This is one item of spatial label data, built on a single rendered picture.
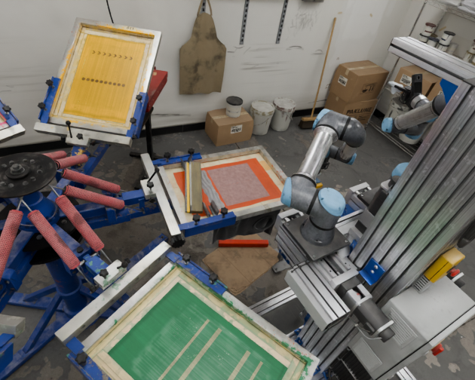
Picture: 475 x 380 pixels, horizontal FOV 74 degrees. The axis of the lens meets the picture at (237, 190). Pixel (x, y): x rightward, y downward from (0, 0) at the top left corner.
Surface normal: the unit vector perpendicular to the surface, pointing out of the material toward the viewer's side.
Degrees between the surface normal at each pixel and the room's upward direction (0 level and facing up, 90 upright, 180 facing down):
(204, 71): 90
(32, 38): 90
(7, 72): 90
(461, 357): 0
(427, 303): 0
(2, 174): 0
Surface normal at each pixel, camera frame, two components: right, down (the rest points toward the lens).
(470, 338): 0.13, -0.72
